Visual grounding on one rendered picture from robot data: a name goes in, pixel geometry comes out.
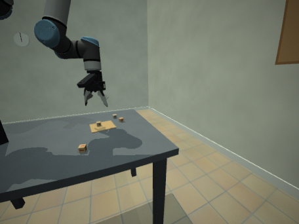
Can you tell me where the tan flat mat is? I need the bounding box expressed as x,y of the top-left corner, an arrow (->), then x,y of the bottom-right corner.
90,121 -> 116,133

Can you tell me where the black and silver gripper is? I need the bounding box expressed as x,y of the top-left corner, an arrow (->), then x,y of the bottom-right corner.
84,70 -> 108,107

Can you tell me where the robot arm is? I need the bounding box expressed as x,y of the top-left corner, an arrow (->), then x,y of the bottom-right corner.
0,0 -> 102,88

